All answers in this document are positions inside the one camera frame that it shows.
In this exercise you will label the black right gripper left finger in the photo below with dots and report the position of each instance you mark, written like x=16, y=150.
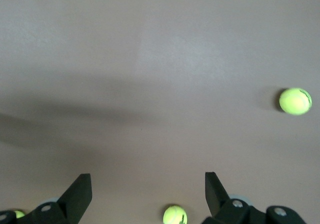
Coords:
x=77, y=196

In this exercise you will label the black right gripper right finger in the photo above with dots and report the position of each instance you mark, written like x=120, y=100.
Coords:
x=216, y=196

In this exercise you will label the yellow tennis ball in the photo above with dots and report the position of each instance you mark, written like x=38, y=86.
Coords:
x=19, y=214
x=295, y=101
x=175, y=214

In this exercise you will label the brown table cover mat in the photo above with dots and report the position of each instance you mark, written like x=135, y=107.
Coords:
x=160, y=34

